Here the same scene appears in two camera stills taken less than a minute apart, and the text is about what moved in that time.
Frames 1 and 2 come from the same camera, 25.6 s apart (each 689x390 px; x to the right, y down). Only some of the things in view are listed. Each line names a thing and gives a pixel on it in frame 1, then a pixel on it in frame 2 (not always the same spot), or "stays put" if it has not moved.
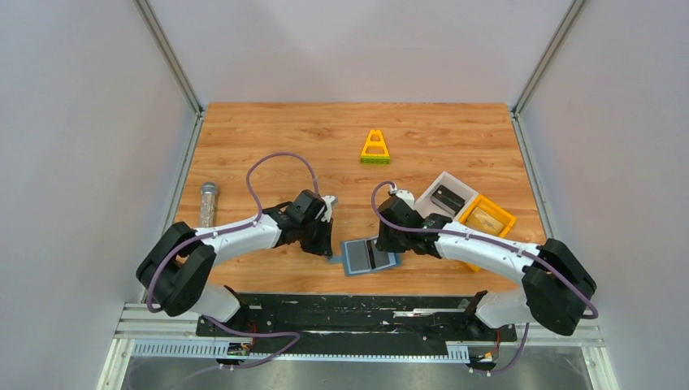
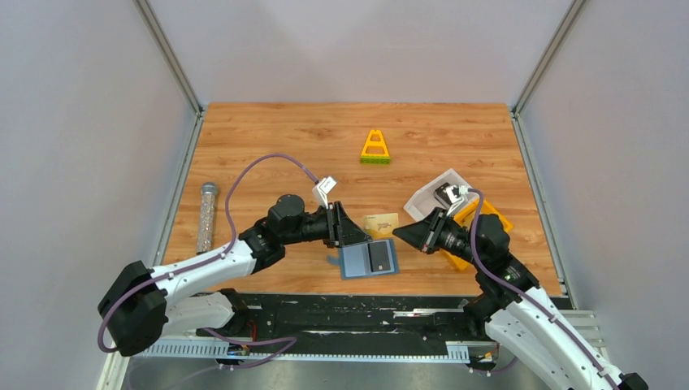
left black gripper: [321, 238] -> [334, 225]
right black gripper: [388, 237] -> [435, 234]
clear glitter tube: [207, 206] stays put
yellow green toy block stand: [375, 150] stays put
